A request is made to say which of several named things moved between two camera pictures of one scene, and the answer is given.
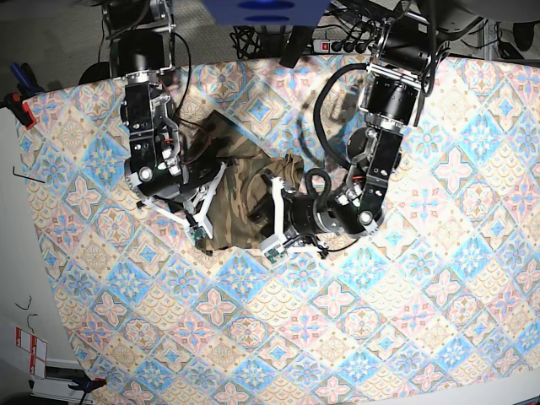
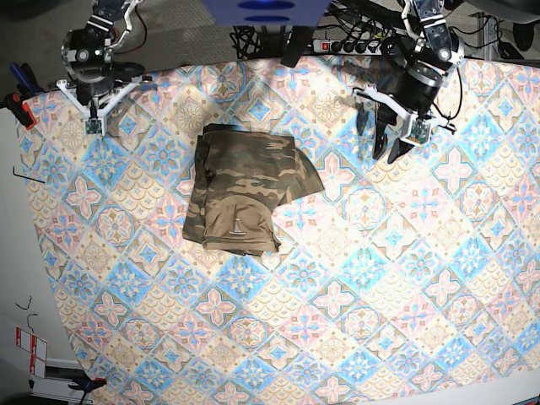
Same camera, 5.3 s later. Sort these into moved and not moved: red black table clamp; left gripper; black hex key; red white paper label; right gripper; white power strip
Moved: right gripper; left gripper
Not moved: red white paper label; black hex key; white power strip; red black table clamp
